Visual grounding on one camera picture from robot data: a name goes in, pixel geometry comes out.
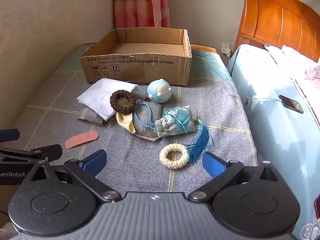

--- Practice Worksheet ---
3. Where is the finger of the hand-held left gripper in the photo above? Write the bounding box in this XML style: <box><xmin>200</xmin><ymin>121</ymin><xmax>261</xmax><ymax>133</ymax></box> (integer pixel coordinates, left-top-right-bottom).
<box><xmin>0</xmin><ymin>129</ymin><xmax>20</xmax><ymax>141</ymax></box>
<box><xmin>0</xmin><ymin>144</ymin><xmax>63</xmax><ymax>162</ymax></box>

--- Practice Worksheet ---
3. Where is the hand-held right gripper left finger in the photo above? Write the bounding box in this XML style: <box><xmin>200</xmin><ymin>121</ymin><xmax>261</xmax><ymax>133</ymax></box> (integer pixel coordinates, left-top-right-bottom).
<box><xmin>25</xmin><ymin>149</ymin><xmax>122</xmax><ymax>203</ymax></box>

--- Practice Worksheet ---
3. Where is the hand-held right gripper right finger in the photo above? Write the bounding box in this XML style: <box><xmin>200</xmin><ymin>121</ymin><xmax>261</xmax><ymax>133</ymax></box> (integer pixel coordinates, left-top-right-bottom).
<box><xmin>189</xmin><ymin>152</ymin><xmax>283</xmax><ymax>203</ymax></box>

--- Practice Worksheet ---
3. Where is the pink adhesive bandage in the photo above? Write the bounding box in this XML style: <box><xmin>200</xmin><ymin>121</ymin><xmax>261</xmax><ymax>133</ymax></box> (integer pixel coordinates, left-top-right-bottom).
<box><xmin>65</xmin><ymin>131</ymin><xmax>99</xmax><ymax>149</ymax></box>

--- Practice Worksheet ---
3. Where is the yellow lens cloth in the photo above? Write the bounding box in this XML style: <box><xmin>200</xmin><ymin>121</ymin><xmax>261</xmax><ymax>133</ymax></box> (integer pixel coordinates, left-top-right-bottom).
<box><xmin>115</xmin><ymin>111</ymin><xmax>137</xmax><ymax>133</ymax></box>

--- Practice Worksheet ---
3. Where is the cream knitted scrunchie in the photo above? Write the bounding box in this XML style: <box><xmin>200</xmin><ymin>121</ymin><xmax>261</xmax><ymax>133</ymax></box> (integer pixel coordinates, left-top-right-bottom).
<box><xmin>159</xmin><ymin>144</ymin><xmax>190</xmax><ymax>173</ymax></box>

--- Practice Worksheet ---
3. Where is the blue tasselled sachet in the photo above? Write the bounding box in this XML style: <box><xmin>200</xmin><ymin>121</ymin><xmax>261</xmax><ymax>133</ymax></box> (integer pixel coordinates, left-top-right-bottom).
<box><xmin>134</xmin><ymin>102</ymin><xmax>213</xmax><ymax>163</ymax></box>

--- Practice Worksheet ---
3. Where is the brown knitted scrunchie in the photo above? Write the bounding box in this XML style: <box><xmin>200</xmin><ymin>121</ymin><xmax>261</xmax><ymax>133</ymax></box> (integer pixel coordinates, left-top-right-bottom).
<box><xmin>110</xmin><ymin>89</ymin><xmax>137</xmax><ymax>114</ymax></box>

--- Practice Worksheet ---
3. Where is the white cloth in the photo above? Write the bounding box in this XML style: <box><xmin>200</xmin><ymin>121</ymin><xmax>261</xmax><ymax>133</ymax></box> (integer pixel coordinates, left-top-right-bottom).
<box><xmin>77</xmin><ymin>77</ymin><xmax>140</xmax><ymax>121</ymax></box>

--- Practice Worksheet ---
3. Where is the brown cardboard box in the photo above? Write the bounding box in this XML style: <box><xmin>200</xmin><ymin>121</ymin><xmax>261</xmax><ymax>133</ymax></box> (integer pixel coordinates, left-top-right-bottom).
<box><xmin>79</xmin><ymin>27</ymin><xmax>193</xmax><ymax>86</ymax></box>

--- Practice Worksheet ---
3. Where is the grey fabric pouch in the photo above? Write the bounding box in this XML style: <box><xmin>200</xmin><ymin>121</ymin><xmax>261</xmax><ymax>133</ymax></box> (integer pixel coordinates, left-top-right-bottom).
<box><xmin>77</xmin><ymin>106</ymin><xmax>107</xmax><ymax>127</ymax></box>
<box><xmin>131</xmin><ymin>100</ymin><xmax>164</xmax><ymax>142</ymax></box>

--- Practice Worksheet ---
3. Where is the plaid grey blanket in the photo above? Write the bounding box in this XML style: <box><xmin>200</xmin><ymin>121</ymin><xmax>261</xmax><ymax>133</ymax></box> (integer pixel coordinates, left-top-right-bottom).
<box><xmin>11</xmin><ymin>44</ymin><xmax>259</xmax><ymax>198</ymax></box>

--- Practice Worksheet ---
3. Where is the bed with light blue sheet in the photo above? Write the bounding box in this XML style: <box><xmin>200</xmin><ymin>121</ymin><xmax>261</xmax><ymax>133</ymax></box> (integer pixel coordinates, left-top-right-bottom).
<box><xmin>228</xmin><ymin>44</ymin><xmax>320</xmax><ymax>240</ymax></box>

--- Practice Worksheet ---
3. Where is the light blue round plush toy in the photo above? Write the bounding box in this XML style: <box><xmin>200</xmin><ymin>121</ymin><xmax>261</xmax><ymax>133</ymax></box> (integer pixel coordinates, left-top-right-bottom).
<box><xmin>147</xmin><ymin>79</ymin><xmax>172</xmax><ymax>103</ymax></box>

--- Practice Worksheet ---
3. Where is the black smartphone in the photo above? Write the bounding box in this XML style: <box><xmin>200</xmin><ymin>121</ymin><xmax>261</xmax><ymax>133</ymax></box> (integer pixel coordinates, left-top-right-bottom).
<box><xmin>279</xmin><ymin>95</ymin><xmax>304</xmax><ymax>114</ymax></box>

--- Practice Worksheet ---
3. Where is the light blue pillow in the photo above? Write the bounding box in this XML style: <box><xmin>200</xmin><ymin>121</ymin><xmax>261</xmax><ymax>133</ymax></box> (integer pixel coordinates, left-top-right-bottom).
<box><xmin>264</xmin><ymin>44</ymin><xmax>295</xmax><ymax>68</ymax></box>

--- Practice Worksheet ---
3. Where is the pink quilt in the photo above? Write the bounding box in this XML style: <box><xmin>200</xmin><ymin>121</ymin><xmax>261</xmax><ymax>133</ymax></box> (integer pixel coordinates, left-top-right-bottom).
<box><xmin>282</xmin><ymin>45</ymin><xmax>320</xmax><ymax>130</ymax></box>

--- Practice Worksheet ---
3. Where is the wooden headboard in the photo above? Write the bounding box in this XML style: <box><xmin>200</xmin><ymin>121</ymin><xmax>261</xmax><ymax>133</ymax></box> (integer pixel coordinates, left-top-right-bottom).
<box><xmin>231</xmin><ymin>0</ymin><xmax>320</xmax><ymax>63</ymax></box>

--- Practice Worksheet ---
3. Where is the pink striped curtain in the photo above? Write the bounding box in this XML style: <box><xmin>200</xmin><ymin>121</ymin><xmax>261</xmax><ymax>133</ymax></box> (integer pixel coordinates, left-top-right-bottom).
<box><xmin>114</xmin><ymin>0</ymin><xmax>172</xmax><ymax>29</ymax></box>

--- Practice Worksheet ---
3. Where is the white charging cable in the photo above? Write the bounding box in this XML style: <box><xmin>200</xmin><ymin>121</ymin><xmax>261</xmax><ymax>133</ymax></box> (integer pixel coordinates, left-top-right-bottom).
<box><xmin>241</xmin><ymin>97</ymin><xmax>283</xmax><ymax>103</ymax></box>

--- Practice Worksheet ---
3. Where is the wooden bed frame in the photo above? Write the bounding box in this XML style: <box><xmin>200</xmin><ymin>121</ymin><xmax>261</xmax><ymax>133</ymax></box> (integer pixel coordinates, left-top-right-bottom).
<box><xmin>191</xmin><ymin>44</ymin><xmax>217</xmax><ymax>54</ymax></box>

